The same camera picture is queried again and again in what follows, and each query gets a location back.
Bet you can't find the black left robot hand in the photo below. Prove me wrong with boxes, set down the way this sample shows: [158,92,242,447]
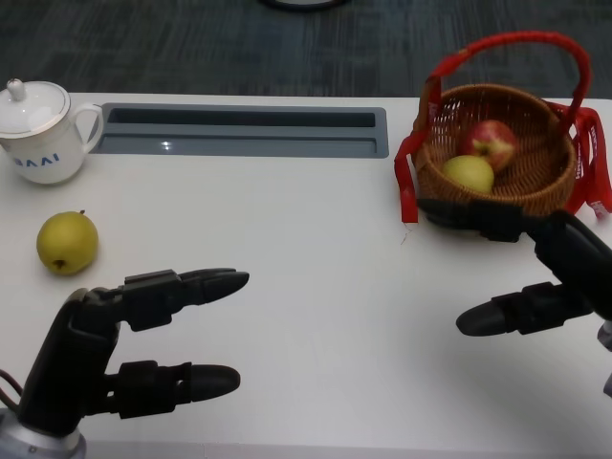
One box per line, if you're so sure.
[17,269,251,439]

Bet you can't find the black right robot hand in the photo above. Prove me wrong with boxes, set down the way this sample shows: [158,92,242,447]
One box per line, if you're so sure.
[418,196,612,339]

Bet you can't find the wicker basket with red ribbon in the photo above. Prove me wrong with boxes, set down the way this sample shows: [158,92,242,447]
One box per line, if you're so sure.
[392,30,612,225]

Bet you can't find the red apple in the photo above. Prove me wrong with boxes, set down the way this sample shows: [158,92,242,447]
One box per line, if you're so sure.
[464,120,519,173]

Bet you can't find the yellow-green pear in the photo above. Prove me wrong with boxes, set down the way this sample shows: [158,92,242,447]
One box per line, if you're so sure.
[36,210,100,276]
[442,154,495,195]

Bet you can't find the white ceramic mug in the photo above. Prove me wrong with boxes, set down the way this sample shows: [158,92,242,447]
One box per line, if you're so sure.
[0,105,105,186]

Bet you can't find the white ceramic mug lid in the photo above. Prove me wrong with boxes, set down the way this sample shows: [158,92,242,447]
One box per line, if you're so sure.
[0,78,72,140]

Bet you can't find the black white chair base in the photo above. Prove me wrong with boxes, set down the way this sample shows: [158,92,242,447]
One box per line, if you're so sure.
[257,0,348,13]

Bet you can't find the left wrist cable loop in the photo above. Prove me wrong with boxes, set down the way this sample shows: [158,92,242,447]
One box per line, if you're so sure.
[0,368,25,411]

